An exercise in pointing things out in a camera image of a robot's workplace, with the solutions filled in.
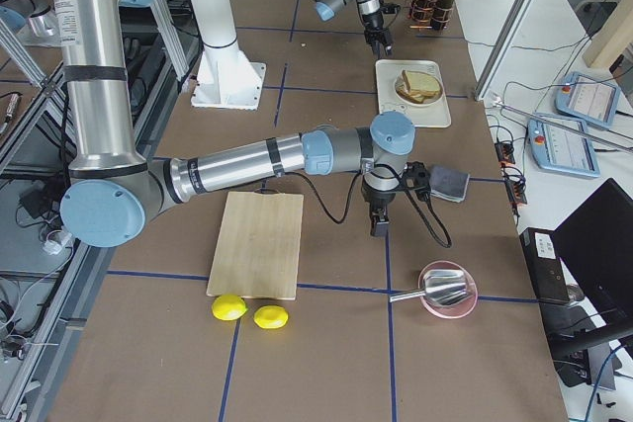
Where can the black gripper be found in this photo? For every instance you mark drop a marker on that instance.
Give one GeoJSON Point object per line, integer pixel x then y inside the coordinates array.
{"type": "Point", "coordinates": [378, 199]}
{"type": "Point", "coordinates": [374, 22]}

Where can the white round plate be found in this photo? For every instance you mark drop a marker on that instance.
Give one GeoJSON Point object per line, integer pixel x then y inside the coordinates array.
{"type": "Point", "coordinates": [399, 85]}

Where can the bread slice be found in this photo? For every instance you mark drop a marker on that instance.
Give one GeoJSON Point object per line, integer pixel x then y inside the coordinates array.
{"type": "Point", "coordinates": [418, 98]}
{"type": "Point", "coordinates": [421, 83]}

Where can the cream bear tray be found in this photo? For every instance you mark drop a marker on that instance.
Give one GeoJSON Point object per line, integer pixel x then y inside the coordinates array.
{"type": "Point", "coordinates": [434, 113]}

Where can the grey folded cloth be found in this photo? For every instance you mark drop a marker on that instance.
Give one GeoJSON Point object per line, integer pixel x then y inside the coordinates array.
{"type": "Point", "coordinates": [448, 184]}

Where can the metal scoop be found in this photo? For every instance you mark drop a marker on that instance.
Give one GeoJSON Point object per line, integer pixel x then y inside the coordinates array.
{"type": "Point", "coordinates": [440, 287]}

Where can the pink bowl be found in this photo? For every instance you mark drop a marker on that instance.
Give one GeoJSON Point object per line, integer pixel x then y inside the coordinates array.
{"type": "Point", "coordinates": [458, 310]}

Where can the wooden cutting board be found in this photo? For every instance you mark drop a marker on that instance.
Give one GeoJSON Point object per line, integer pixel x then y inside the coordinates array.
{"type": "Point", "coordinates": [258, 249]}

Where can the yellow lemon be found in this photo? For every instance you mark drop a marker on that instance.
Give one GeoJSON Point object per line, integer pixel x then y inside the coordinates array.
{"type": "Point", "coordinates": [271, 317]}
{"type": "Point", "coordinates": [228, 307]}

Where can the blue teach pendant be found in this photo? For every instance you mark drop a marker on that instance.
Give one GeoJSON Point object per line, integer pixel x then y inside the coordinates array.
{"type": "Point", "coordinates": [558, 151]}
{"type": "Point", "coordinates": [594, 101]}

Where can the copper wire bottle rack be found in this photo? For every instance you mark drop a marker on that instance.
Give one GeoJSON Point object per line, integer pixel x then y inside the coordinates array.
{"type": "Point", "coordinates": [425, 15]}

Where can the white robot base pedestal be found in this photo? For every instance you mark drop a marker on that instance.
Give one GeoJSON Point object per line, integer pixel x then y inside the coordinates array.
{"type": "Point", "coordinates": [226, 78]}

